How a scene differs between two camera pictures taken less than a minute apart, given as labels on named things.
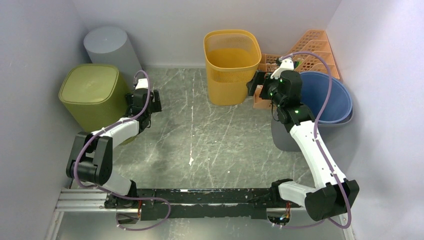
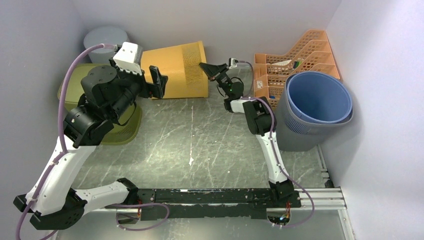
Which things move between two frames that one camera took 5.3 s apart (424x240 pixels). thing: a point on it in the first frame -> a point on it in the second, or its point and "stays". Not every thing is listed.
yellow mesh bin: [230, 56] -> [181, 63]
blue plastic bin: [315, 86] stays
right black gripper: [259, 79] -> [211, 70]
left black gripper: [155, 106] -> [150, 89]
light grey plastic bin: [111, 45] stays
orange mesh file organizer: [314, 54] stays
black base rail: [219, 203] stays
